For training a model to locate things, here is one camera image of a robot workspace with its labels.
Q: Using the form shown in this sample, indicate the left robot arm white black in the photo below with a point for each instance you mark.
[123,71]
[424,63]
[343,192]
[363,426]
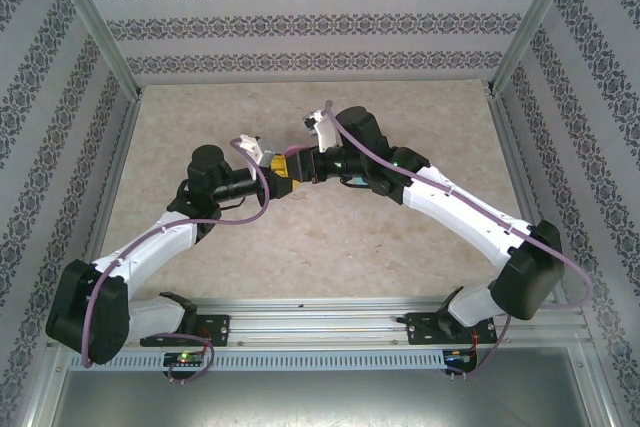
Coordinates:
[155,244]

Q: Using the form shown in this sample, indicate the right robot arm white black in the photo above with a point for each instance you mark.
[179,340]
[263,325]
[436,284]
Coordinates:
[465,217]

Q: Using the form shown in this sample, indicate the grey metal sheet tray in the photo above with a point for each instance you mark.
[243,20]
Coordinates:
[320,399]

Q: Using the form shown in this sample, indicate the aluminium table side rail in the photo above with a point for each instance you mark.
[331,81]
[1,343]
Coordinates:
[520,147]
[112,187]

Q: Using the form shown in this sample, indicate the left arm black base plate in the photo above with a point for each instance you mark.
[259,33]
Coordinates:
[220,327]

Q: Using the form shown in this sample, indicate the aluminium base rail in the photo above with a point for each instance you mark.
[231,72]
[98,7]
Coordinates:
[320,324]

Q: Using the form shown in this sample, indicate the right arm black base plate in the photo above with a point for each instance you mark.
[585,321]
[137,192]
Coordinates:
[420,329]

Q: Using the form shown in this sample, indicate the aluminium frame post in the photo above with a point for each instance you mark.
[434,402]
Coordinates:
[537,22]
[90,22]

